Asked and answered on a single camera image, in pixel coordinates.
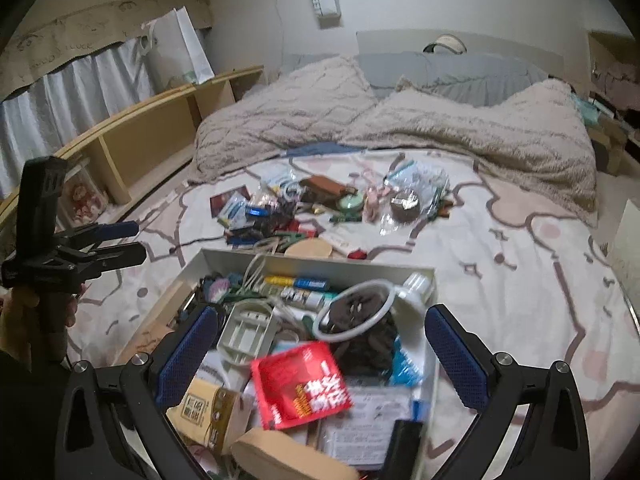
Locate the beige fuzzy blanket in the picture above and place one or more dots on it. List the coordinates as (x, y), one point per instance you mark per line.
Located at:
(475, 130)

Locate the yellow blue tube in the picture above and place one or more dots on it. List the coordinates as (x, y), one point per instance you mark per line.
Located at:
(295, 282)

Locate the brown leather case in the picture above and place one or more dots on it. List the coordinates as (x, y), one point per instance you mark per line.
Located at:
(325, 185)

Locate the oval wooden lid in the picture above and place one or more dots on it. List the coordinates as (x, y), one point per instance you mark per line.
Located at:
(290, 455)

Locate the small yellow box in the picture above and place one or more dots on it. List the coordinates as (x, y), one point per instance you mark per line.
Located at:
(205, 410)

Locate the crochet piece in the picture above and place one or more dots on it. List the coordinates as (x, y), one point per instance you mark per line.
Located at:
(217, 287)

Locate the white tote bag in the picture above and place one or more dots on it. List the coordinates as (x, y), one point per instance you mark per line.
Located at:
(180, 50)

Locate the round wooden lid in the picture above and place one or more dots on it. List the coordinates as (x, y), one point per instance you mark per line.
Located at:
(310, 249)

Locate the black hair claw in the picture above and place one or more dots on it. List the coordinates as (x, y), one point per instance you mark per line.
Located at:
(365, 350)

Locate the brown ball in plastic bag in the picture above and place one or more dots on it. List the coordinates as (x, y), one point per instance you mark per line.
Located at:
(405, 206)

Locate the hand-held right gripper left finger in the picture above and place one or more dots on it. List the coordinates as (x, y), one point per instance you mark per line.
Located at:
(187, 355)

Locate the wooden shelf unit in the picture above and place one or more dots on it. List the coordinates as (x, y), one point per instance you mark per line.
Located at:
(150, 130)

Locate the grey pillow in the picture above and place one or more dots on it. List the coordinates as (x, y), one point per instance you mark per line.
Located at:
(450, 72)

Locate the person's left hand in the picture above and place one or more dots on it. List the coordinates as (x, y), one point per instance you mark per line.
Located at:
(20, 320)

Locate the pink clothes pile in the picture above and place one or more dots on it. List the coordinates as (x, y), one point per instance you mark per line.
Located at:
(615, 75)

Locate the beige printed valance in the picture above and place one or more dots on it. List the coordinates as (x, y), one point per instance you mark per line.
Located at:
(90, 40)

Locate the beige fuzzy pillow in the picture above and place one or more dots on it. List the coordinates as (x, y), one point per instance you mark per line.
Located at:
(290, 110)

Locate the grey headboard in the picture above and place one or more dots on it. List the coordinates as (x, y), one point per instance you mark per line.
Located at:
(400, 40)

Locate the white storage box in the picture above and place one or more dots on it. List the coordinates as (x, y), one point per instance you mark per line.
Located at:
(625, 240)
(320, 262)

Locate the black flat case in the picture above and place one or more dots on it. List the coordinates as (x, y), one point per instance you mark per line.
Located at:
(405, 450)

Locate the grey curtain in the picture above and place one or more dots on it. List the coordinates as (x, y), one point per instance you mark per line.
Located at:
(75, 105)

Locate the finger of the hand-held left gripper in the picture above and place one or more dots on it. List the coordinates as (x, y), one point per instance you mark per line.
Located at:
(115, 256)
(110, 230)

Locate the green round mirror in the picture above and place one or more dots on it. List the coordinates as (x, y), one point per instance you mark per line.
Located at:
(350, 202)

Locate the white bottle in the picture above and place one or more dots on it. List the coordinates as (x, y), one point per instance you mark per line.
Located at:
(415, 285)

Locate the clear box of plush dolls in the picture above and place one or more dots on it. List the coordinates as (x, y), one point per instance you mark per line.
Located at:
(82, 195)

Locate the person's left forearm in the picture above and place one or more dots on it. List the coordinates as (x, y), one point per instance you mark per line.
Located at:
(25, 385)

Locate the white helmet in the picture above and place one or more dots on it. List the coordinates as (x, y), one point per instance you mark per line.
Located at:
(445, 42)

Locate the red box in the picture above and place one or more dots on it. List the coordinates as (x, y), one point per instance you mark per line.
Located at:
(225, 197)

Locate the blue white tissue packet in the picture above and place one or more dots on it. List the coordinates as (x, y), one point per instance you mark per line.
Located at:
(237, 215)

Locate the red packet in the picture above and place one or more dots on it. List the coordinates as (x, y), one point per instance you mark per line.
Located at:
(300, 385)

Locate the white soap dish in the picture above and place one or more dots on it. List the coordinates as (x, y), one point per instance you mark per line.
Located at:
(247, 332)

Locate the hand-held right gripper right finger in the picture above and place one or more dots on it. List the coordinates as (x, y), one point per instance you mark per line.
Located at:
(455, 355)

